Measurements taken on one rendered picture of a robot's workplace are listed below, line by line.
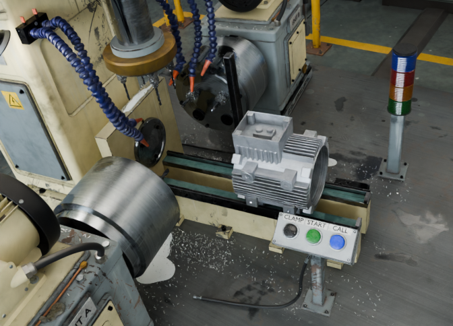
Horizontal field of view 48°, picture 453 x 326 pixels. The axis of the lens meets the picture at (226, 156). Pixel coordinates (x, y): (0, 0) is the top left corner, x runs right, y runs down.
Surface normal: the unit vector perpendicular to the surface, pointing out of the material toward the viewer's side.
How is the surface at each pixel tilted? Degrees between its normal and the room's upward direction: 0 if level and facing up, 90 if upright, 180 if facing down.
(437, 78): 0
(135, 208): 47
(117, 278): 90
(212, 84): 90
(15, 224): 61
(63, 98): 90
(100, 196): 13
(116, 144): 90
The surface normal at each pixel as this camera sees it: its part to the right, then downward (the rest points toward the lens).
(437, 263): -0.14, -0.76
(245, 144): -0.41, 0.63
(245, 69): 0.61, -0.34
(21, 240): 0.87, 0.04
